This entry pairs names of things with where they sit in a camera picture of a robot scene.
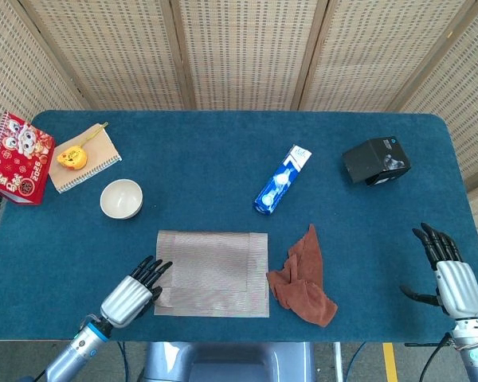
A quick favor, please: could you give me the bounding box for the yellow tape measure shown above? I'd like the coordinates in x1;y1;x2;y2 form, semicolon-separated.
56;122;109;170

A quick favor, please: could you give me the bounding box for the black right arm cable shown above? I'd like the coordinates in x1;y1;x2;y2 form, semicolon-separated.
417;333;455;382

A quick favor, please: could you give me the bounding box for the white metal table leg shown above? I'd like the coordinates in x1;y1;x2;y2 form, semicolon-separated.
333;341;344;382

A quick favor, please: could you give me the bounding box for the blue felt table cover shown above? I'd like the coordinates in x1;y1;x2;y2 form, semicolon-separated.
0;110;478;343

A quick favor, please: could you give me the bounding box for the woven bamboo folding screen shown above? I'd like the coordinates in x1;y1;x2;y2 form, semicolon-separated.
0;0;478;259

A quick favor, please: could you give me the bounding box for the blue white toothpaste box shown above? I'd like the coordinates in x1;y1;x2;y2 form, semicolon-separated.
253;143;313;216

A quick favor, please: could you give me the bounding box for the kraft spiral notebook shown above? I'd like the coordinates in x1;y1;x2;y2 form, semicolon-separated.
47;123;123;195

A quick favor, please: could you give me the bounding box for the blue cable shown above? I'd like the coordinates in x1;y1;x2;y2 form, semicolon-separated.
117;341;129;382
344;341;368;382

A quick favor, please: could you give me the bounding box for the blue-grey robot torso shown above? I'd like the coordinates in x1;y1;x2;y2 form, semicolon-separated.
142;341;316;382

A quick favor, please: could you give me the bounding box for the black cardboard box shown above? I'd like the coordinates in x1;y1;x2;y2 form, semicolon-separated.
341;136;412;187

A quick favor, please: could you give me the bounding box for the grey woven placemat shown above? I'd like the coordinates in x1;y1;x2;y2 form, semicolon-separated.
154;229;271;318

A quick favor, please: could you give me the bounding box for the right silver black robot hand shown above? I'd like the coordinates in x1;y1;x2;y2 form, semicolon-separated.
400;222;478;319

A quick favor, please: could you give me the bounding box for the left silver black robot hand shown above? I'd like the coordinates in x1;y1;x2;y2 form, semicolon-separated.
100;255;174;329

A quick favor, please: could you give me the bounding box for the white bowl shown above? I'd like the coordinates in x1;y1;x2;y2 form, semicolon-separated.
100;179;144;220

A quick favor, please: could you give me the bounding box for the brown microfibre cloth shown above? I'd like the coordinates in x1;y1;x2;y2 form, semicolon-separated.
265;223;339;329

